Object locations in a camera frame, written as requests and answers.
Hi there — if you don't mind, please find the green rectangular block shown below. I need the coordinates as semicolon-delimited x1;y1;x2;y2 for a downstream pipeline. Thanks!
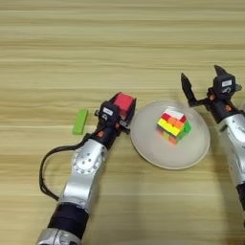
72;108;90;136

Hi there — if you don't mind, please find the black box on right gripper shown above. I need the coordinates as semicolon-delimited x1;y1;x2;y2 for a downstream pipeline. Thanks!
212;74;237;96

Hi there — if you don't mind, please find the multicoloured block stack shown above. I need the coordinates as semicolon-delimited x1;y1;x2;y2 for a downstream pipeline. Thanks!
156;107;193;145

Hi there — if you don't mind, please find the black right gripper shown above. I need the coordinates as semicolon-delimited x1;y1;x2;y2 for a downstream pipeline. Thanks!
180;64;244;124

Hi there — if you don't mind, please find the red cube block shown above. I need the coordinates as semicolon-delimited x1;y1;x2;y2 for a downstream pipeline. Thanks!
113;92;137;121

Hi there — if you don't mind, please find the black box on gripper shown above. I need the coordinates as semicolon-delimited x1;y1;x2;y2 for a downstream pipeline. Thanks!
99;100;122;124
212;74;237;96

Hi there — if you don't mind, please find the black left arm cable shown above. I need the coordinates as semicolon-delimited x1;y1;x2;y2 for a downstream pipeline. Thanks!
38;142;94;203

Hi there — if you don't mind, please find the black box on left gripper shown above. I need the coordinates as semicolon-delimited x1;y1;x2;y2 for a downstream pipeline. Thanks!
99;100;122;124

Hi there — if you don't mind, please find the white round plate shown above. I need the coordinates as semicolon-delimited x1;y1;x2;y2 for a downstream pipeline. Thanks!
129;100;212;170

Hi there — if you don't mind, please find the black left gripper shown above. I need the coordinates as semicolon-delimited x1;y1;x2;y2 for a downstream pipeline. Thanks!
91;97;138;150

